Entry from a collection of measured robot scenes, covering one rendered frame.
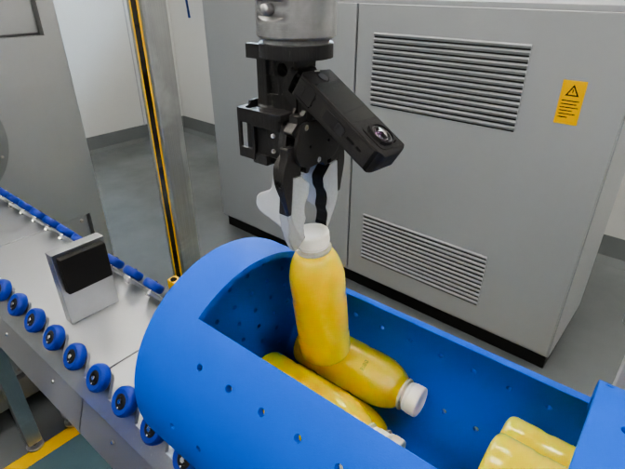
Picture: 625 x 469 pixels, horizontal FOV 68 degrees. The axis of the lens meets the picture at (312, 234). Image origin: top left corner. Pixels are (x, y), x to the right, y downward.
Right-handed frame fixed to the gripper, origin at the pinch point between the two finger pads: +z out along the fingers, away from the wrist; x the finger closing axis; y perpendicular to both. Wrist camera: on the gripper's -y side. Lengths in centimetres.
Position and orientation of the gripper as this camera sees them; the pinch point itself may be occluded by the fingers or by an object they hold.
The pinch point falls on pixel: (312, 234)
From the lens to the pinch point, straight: 52.4
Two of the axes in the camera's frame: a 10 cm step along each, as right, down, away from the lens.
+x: -6.3, 3.7, -6.8
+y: -7.8, -3.1, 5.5
